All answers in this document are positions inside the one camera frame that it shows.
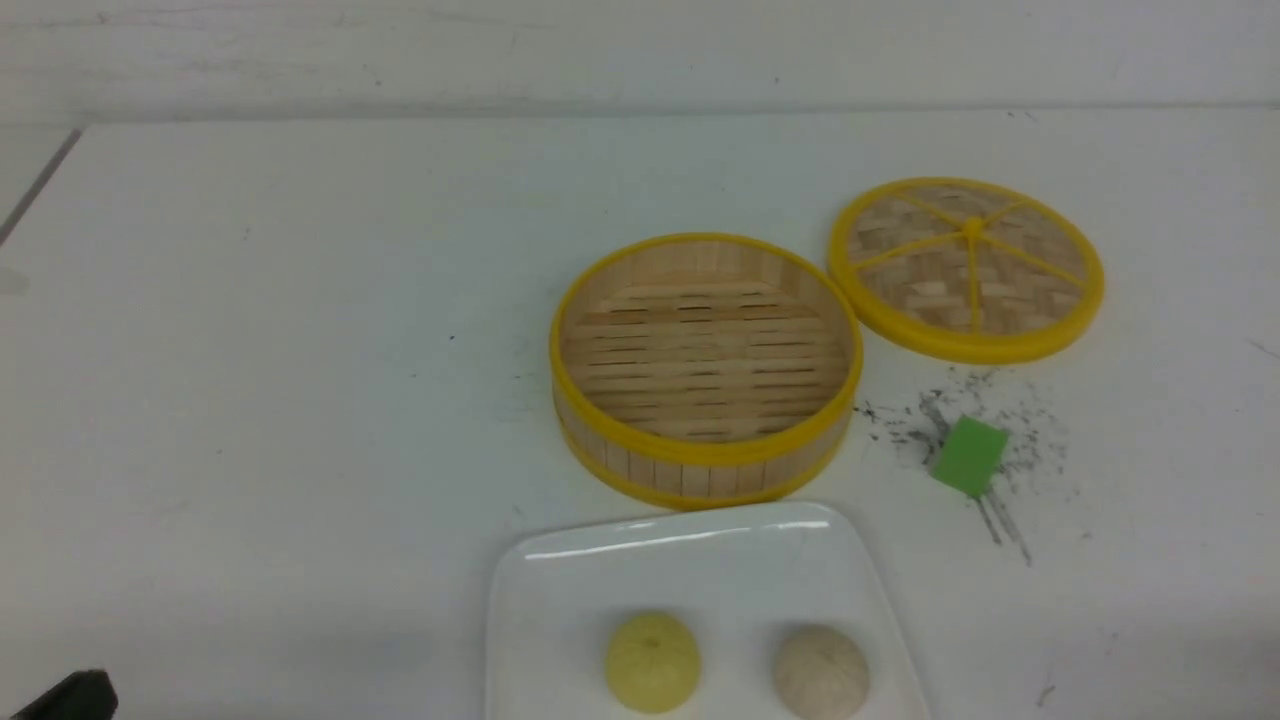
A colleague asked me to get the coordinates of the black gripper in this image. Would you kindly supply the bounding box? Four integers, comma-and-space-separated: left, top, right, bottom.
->
10, 669, 119, 720

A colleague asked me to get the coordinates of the yellow steamed bun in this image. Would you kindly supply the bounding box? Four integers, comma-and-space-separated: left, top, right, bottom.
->
603, 611, 701, 715

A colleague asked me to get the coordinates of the white square plate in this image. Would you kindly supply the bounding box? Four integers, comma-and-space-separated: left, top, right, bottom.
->
484, 501, 931, 719

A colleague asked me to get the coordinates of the beige steamed bun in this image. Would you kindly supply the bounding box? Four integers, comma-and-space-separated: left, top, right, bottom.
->
772, 625, 870, 719

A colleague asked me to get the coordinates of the yellow rimmed bamboo steamer basket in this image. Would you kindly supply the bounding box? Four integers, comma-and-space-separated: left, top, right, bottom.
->
548, 233, 864, 511

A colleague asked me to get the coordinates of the green cube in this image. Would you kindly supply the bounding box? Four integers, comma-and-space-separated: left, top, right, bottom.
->
931, 415, 1009, 498

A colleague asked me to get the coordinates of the yellow rimmed bamboo steamer lid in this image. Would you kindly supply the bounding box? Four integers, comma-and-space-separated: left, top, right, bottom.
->
827, 177, 1106, 366

